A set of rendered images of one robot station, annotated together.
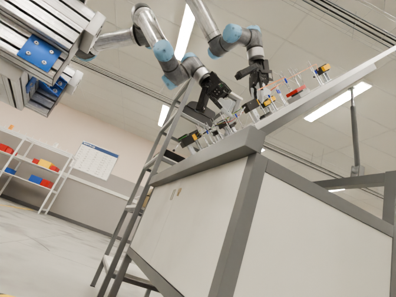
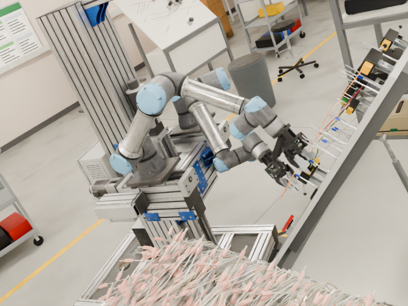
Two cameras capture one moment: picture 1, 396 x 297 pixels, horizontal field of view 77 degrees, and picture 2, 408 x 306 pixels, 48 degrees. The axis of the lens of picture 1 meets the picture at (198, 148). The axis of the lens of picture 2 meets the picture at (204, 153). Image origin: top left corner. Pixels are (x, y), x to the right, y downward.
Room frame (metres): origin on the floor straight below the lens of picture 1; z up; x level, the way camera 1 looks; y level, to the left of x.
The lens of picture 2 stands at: (-0.13, -1.36, 2.14)
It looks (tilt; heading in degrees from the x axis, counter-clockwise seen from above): 25 degrees down; 61
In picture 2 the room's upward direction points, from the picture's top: 23 degrees counter-clockwise
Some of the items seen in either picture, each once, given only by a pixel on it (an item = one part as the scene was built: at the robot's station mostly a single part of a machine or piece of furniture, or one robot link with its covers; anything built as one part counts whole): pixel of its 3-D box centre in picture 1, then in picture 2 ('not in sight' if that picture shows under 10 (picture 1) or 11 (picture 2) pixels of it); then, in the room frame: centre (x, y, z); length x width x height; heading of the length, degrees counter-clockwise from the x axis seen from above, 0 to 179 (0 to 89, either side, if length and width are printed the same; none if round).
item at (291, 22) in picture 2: not in sight; (290, 49); (4.01, 2.98, 0.34); 0.58 x 0.55 x 0.69; 148
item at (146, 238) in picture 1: (154, 217); not in sight; (1.43, 0.09, 0.60); 0.55 x 0.02 x 0.39; 17
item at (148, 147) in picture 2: not in sight; (139, 143); (0.65, 0.65, 1.33); 0.13 x 0.12 x 0.14; 27
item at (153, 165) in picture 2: not in sight; (149, 161); (0.65, 0.65, 1.21); 0.15 x 0.15 x 0.10
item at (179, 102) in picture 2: not in sight; (182, 97); (1.10, 0.88, 1.33); 0.13 x 0.12 x 0.14; 158
